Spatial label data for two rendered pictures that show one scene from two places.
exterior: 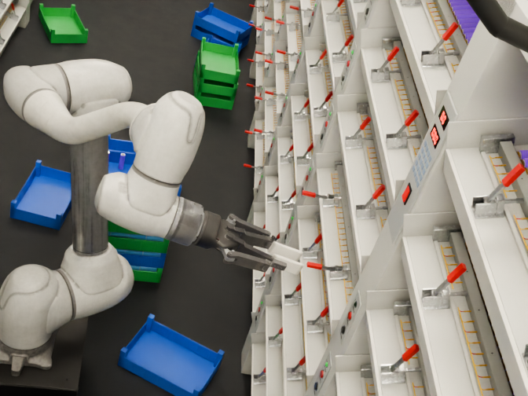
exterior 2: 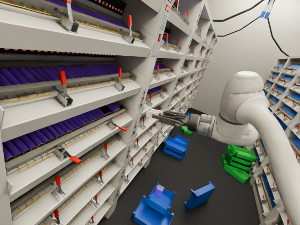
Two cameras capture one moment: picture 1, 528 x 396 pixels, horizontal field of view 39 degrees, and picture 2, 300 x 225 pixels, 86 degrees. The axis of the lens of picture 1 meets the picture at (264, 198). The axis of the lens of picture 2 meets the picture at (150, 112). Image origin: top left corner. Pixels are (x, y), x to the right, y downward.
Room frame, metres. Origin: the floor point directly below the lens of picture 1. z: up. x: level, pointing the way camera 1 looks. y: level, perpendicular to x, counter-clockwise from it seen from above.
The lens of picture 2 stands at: (1.79, 0.23, 1.35)
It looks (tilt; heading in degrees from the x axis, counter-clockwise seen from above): 23 degrees down; 209
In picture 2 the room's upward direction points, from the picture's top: 17 degrees clockwise
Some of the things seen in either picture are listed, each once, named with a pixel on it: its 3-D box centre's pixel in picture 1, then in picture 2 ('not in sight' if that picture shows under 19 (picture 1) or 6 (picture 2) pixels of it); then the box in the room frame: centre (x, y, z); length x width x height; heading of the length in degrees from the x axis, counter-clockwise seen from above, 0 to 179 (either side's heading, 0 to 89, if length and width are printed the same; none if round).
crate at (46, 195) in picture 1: (48, 193); not in sight; (2.26, 0.85, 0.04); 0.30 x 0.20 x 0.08; 5
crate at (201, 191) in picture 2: not in sight; (199, 195); (0.37, 0.27, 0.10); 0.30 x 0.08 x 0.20; 158
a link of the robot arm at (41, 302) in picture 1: (31, 302); not in sight; (1.36, 0.53, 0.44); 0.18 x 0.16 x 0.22; 138
